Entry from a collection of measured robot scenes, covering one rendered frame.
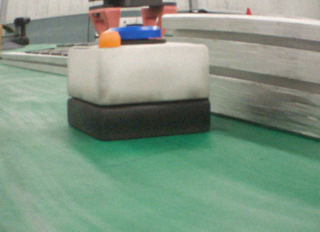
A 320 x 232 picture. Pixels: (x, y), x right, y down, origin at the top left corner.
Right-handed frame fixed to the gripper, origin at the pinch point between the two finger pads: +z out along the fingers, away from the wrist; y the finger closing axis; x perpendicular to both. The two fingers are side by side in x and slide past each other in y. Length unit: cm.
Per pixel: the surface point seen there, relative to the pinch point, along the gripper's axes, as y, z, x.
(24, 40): 62, 0, 334
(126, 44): -14.7, -2.7, -33.1
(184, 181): -18, 3, -47
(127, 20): 31, -5, 73
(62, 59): -1.9, 0.8, 23.8
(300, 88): -4.3, 0.1, -40.1
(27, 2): 234, -75, 1079
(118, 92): -16.1, 0.3, -35.1
